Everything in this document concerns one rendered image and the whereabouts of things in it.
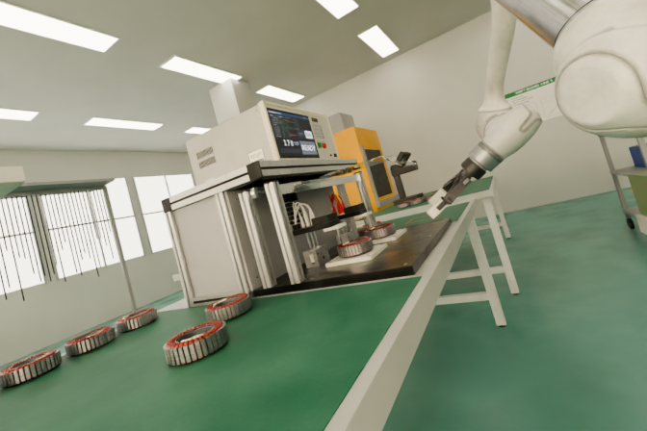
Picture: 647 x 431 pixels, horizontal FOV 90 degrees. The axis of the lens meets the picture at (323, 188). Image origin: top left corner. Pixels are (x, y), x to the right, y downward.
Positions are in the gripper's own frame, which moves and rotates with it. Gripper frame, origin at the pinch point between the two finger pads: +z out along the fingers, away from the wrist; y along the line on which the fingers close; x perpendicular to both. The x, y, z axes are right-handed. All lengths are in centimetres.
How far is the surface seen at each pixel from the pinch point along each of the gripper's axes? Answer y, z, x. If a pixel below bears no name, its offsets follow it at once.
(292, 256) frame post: -41, 25, 24
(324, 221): -23.5, 20.0, 23.9
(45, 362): -74, 71, 50
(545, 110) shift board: 497, -120, -106
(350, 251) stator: -28.3, 19.0, 12.4
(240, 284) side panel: -41, 44, 30
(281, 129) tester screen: -16, 10, 55
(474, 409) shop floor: 5, 52, -70
